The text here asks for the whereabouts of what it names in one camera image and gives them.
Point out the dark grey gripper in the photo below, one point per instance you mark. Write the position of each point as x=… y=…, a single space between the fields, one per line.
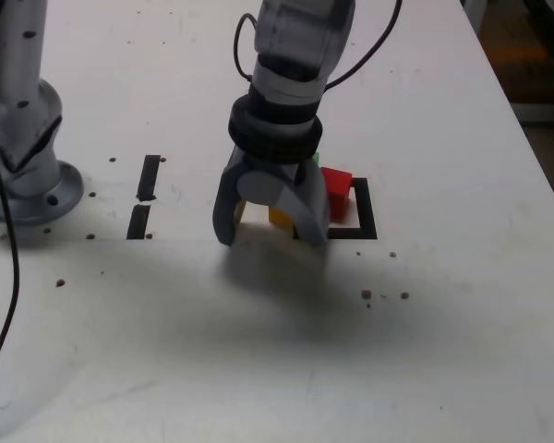
x=277 y=166

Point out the yellow cube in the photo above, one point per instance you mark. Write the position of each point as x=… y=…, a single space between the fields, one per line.
x=279 y=217

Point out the green cube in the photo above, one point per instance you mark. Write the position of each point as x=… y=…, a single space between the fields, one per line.
x=316 y=160

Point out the red cube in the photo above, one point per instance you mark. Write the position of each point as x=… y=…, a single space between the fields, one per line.
x=339 y=194

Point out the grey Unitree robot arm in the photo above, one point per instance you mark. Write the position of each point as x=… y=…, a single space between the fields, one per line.
x=23 y=69

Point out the black tape square outline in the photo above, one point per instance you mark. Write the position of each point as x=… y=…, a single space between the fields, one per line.
x=367 y=207

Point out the black tape strip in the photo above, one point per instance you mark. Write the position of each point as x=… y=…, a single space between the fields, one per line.
x=148 y=177

